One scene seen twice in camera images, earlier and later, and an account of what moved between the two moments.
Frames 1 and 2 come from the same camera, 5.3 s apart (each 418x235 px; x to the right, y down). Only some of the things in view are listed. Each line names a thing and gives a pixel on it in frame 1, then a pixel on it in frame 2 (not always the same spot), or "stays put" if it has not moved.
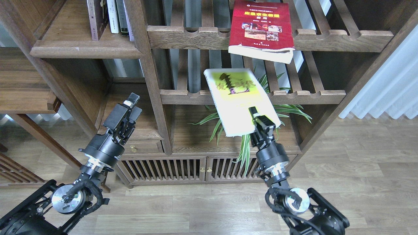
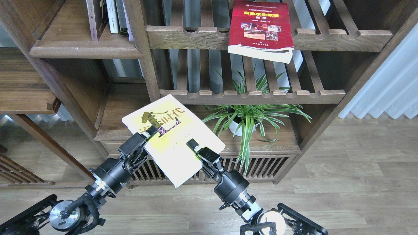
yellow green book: x=234 y=90 to x=168 y=149
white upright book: x=113 y=16 stays put
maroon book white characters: x=92 y=20 to x=101 y=15
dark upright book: x=122 y=18 stays put
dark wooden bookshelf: x=230 y=89 stays put
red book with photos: x=261 y=30 stays put
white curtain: x=393 y=90 stays put
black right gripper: x=272 y=157 to x=231 y=182
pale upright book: x=129 y=28 stays put
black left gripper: x=102 y=151 to x=112 y=173
